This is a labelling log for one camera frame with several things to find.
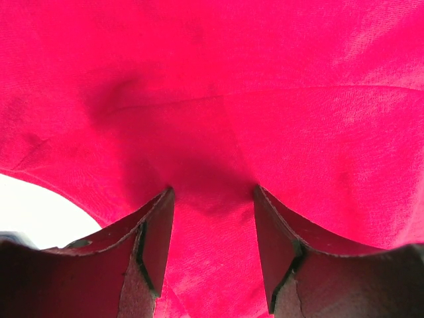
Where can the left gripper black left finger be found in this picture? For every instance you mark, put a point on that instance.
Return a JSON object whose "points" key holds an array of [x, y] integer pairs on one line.
{"points": [[115, 272]]}

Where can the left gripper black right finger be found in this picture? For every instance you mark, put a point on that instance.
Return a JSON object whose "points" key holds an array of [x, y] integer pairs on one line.
{"points": [[309, 271]]}

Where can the red t-shirt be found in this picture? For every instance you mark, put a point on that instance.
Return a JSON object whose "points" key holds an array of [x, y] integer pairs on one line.
{"points": [[320, 102]]}

